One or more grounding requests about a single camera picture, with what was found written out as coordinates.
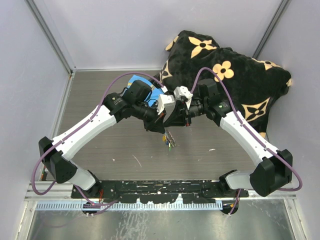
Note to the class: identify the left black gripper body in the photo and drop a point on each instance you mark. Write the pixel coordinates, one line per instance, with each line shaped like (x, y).
(151, 114)

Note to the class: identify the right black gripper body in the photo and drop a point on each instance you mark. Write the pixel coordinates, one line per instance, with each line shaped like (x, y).
(192, 111)

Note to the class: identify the bunch of coloured keys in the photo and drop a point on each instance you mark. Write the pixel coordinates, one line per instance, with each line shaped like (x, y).
(168, 141)

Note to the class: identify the white blue large keyring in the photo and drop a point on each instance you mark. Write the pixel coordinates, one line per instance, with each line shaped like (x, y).
(168, 132)

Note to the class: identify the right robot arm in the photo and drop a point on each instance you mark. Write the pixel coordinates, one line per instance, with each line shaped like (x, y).
(273, 167)

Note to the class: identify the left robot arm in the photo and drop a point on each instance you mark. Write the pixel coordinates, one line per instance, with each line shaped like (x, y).
(138, 100)

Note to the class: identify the blue space print cloth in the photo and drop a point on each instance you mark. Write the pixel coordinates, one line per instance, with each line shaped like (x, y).
(154, 95)

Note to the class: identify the black floral plush pillow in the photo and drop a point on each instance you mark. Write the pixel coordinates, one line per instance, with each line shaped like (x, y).
(254, 85)

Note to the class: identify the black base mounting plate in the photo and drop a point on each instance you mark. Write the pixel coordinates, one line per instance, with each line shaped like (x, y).
(163, 191)

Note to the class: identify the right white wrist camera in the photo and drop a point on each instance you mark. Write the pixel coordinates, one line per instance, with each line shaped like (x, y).
(182, 91)

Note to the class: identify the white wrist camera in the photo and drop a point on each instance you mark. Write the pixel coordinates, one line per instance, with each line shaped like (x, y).
(163, 101)
(182, 91)

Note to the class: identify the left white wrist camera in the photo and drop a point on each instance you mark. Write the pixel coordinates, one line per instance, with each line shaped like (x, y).
(163, 101)

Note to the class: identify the slotted cable duct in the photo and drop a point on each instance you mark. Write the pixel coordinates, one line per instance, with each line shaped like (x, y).
(82, 206)

